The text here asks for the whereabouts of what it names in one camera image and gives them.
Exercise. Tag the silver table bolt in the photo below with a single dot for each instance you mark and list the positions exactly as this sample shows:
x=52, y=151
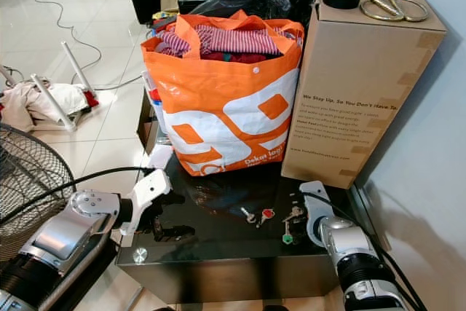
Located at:
x=140, y=254

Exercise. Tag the small red cloth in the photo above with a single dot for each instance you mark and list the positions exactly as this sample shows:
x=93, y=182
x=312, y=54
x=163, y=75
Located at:
x=91, y=98

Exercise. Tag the small open cardboard box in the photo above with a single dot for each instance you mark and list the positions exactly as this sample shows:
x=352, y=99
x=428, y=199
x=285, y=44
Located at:
x=147, y=130

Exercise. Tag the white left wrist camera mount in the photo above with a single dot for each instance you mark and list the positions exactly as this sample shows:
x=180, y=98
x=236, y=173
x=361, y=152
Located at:
x=150, y=189

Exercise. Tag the silver key bunch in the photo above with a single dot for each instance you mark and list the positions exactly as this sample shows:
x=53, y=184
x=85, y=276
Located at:
x=288, y=216

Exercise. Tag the green capped key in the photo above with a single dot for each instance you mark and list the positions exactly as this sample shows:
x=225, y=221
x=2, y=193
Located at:
x=287, y=239

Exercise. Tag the plain silver key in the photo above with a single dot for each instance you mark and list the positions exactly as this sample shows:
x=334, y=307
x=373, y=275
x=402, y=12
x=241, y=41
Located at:
x=248, y=215

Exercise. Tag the white crumpled cloth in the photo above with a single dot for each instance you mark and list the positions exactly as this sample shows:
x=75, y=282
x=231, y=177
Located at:
x=36, y=105

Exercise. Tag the orange white shopping bag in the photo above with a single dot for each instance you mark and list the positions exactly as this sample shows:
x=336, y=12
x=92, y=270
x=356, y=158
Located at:
x=222, y=114

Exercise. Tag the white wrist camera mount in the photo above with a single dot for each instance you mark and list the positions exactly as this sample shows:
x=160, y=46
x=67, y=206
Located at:
x=314, y=205
x=150, y=189

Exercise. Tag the tall brown cardboard box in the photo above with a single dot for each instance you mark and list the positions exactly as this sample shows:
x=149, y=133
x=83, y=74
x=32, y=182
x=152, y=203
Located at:
x=364, y=85

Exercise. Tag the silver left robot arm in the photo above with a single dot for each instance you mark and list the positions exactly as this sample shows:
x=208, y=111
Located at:
x=69, y=234

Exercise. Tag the red capped key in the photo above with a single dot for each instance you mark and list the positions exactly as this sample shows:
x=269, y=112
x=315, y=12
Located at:
x=267, y=214

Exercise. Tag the black glass table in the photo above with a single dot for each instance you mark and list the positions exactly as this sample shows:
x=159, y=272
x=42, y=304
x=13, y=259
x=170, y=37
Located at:
x=233, y=267

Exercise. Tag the dark red cloth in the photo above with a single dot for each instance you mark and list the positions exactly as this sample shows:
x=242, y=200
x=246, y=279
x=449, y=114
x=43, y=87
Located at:
x=233, y=57

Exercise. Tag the red white striped cloth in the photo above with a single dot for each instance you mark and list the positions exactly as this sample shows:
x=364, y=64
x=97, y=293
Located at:
x=233, y=38

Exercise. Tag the white tube rack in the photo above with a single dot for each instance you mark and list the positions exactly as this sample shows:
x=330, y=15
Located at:
x=76, y=69

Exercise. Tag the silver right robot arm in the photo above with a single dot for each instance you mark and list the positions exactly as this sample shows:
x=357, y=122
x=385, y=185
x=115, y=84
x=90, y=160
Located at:
x=353, y=253

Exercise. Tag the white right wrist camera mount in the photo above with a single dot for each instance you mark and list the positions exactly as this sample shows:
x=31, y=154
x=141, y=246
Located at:
x=314, y=205

